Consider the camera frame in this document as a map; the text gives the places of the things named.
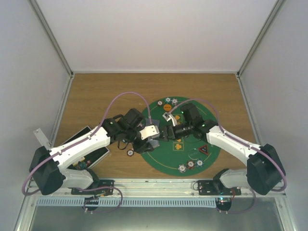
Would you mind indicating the green round poker mat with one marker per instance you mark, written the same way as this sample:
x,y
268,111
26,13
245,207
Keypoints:
x,y
170,154

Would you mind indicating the black aluminium poker case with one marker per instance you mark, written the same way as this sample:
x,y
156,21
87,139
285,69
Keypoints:
x,y
92,159

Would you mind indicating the red black triangle all-in marker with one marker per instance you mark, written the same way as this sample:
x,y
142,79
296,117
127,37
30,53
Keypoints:
x,y
203,149

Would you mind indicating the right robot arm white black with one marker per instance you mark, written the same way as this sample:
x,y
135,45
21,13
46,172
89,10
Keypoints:
x,y
264,171

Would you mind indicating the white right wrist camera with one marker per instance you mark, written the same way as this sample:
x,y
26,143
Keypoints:
x,y
169,117

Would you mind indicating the red black chip stack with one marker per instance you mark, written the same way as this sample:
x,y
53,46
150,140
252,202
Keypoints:
x,y
130,152

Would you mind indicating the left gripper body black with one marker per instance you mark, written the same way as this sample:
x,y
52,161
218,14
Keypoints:
x,y
138,148

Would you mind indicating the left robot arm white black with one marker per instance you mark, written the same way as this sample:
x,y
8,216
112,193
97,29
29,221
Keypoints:
x,y
50,167

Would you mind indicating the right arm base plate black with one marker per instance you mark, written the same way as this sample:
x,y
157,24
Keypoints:
x,y
211,187

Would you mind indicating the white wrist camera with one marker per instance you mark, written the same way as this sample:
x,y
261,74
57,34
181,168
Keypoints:
x,y
151,131
169,117

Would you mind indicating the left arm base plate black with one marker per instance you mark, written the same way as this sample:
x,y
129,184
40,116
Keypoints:
x,y
101,188

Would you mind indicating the clear acrylic dealer button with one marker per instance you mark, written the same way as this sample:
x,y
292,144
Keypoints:
x,y
194,154

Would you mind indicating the grey slotted cable duct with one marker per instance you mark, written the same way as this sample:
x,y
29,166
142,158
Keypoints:
x,y
127,202

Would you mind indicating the orange big blind button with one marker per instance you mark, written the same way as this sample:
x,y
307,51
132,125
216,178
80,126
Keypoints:
x,y
167,107

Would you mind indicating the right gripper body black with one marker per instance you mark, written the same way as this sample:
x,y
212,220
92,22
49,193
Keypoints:
x,y
178,134

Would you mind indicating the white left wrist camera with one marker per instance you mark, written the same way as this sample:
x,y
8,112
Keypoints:
x,y
151,131

